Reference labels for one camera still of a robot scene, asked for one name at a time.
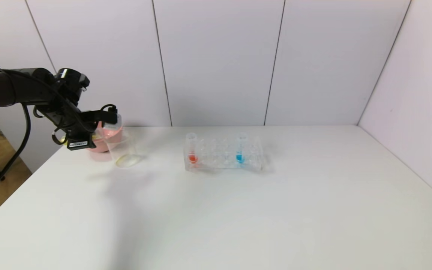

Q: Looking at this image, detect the clear acrylic test tube rack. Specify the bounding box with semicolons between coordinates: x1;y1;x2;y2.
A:
183;134;264;172

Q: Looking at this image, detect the test tube with red pigment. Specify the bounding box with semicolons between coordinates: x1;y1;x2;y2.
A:
187;132;199;165

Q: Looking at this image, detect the test tube with blue pigment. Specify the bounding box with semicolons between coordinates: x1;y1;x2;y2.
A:
235;132;247;164

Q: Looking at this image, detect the clear glass beaker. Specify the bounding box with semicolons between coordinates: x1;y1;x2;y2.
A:
105;129;142;170

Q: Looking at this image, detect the pink bowl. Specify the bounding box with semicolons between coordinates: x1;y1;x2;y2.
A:
85;122;124;153

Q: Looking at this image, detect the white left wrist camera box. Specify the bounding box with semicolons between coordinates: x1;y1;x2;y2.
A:
103;112;123;128

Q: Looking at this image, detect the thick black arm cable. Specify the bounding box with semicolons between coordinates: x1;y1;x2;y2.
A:
0;104;32;198

